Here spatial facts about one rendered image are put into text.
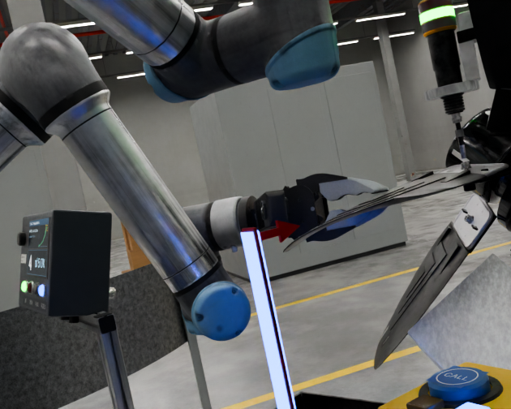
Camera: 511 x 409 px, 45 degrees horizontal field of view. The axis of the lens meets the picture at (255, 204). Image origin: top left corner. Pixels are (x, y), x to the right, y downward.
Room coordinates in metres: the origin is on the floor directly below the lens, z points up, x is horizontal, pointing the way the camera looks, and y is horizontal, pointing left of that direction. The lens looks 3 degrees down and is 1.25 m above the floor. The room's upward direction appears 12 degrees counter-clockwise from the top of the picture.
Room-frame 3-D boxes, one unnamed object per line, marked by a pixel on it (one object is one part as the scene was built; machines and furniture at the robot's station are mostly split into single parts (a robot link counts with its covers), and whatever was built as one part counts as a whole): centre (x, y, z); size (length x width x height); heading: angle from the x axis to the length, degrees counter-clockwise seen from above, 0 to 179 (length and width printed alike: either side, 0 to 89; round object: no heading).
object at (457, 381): (0.41, -0.11, 1.08); 0.04 x 0.04 x 0.02
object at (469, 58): (0.81, -0.29, 1.34); 0.09 x 0.07 x 0.10; 67
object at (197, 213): (0.95, 0.11, 1.17); 0.11 x 0.08 x 0.09; 69
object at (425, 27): (0.81, -0.28, 1.38); 0.04 x 0.04 x 0.01
